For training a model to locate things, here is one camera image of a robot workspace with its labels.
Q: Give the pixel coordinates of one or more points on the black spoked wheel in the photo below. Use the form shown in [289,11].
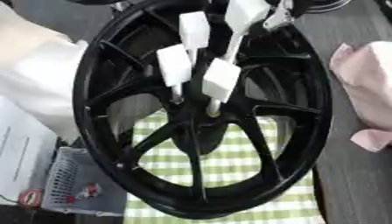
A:
[301,87]

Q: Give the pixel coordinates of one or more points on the red and white sticker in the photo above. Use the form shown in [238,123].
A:
[31,198]

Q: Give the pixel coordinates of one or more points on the white box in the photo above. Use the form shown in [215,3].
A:
[23,145]

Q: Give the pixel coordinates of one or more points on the grey perforated basket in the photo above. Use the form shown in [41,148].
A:
[66,172]

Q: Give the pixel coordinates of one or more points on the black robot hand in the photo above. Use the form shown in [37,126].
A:
[279,16]

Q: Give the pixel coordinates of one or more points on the red and white item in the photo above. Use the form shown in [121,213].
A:
[88,191]

